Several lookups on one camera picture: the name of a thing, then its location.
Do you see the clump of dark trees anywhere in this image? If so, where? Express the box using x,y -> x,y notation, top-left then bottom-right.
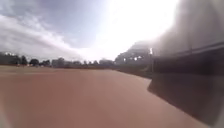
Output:
114,41 -> 153,69

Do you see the red-brown track ground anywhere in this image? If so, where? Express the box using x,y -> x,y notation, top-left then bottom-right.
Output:
0,65 -> 214,128

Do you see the row of distant trees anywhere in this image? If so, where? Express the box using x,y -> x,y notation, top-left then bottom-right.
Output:
0,51 -> 116,70

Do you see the dark low wall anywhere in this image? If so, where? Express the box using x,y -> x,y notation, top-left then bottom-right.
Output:
150,41 -> 224,77

